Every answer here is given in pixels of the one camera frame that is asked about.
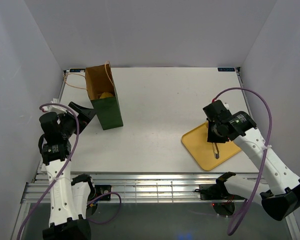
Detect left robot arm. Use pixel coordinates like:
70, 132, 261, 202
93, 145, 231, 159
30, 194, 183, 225
39, 101, 96, 240

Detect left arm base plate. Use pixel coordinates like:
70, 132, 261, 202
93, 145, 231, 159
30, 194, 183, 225
88, 184, 112, 201

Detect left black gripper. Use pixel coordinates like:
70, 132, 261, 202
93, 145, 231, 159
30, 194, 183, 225
59, 101, 98, 138

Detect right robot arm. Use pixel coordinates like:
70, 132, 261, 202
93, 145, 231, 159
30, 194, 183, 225
202, 100, 300, 221

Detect metal tongs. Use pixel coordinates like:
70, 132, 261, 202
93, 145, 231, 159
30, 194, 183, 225
212, 142, 220, 159

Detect orange bagel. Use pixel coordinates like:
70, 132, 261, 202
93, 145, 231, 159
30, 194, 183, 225
99, 92, 115, 99

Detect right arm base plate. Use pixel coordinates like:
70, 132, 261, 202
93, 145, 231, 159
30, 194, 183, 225
194, 184, 245, 201

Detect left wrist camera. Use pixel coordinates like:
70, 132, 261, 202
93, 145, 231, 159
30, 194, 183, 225
39, 98, 66, 114

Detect green paper bag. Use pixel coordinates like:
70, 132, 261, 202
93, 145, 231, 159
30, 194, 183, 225
63, 60, 123, 131

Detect aluminium rail frame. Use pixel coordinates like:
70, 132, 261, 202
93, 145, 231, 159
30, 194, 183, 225
21, 172, 291, 205

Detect yellow tray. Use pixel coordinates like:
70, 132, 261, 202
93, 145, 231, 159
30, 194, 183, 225
181, 121, 241, 171

